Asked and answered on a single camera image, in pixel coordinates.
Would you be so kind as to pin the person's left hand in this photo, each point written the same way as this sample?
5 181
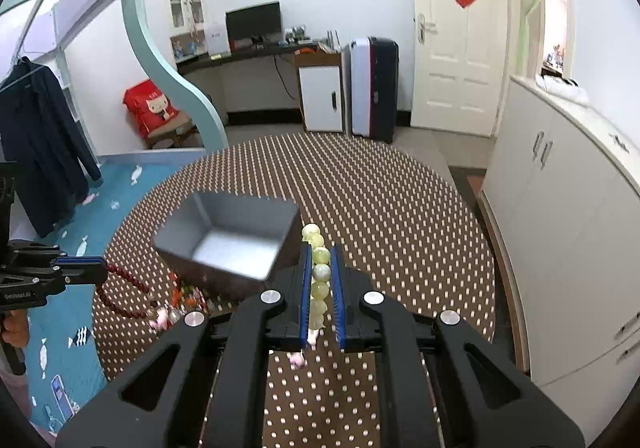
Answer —
15 330

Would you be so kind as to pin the black and white suitcase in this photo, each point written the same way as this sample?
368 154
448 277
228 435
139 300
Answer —
372 88

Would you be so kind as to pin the small white cabinet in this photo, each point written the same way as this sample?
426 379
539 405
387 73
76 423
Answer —
320 93

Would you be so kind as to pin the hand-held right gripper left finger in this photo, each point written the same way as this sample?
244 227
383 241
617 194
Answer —
303 298

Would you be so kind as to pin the white sideboard cabinet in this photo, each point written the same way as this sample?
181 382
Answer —
575 228

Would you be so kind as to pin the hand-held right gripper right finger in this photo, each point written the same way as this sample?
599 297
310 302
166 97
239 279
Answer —
338 298

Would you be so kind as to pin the white door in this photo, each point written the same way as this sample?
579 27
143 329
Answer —
460 53

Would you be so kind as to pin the dark desk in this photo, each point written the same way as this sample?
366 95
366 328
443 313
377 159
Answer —
250 54

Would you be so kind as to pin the blue printed mat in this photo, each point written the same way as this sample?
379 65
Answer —
60 363

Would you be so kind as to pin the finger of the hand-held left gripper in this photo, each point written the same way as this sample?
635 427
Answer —
80 271

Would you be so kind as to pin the dark jacket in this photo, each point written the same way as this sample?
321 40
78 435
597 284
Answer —
40 138

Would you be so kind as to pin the white glass door cabinet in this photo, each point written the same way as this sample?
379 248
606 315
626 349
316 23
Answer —
160 3

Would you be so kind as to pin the silver metal tin box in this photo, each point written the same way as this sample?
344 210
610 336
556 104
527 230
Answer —
225 223

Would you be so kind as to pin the white cloth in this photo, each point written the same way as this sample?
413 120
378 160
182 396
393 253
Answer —
562 87

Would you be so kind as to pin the black computer monitor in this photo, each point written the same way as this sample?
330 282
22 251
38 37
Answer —
252 23

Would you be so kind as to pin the wooden stool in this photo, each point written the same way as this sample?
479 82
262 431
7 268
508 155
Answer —
175 133

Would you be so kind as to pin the teal loft bed frame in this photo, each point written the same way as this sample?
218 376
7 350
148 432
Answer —
150 43

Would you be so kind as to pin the pink paw charm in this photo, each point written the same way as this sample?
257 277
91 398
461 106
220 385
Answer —
160 319
296 361

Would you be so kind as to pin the white paper bag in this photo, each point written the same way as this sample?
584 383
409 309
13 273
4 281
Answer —
218 39

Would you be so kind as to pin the red printed bag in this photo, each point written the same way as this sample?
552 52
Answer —
150 108

